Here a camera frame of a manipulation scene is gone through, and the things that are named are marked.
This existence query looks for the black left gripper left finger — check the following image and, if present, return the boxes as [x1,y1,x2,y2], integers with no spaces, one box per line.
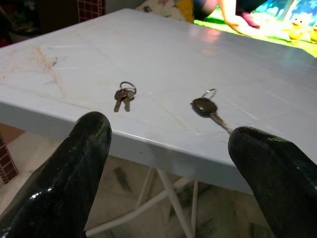
[0,111,112,238]

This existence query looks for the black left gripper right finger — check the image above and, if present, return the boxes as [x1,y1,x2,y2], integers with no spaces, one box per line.
[227,125,317,238]

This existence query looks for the red brick-pattern panel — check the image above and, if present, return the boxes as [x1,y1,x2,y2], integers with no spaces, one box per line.
[0,132,20,184]

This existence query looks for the white metal table legs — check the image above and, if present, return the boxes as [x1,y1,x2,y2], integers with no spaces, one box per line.
[85,167,200,238]

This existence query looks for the colourful duck play mat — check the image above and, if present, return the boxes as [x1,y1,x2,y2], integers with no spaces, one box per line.
[194,0,317,58]

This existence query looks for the person in dark clothes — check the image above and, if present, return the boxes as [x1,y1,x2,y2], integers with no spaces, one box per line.
[193,0,275,35]

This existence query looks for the red grid-pattern panel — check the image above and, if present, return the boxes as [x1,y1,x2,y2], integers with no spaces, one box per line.
[76,0,106,23]

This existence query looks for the floral patterned cloth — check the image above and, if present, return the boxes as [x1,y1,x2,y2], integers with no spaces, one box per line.
[135,0,195,23]

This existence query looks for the two brass keys on ring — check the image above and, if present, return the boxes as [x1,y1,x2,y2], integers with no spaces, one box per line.
[113,81,137,113]

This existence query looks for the black-headed key with ring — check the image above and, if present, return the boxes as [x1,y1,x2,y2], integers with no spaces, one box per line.
[190,88,233,136]

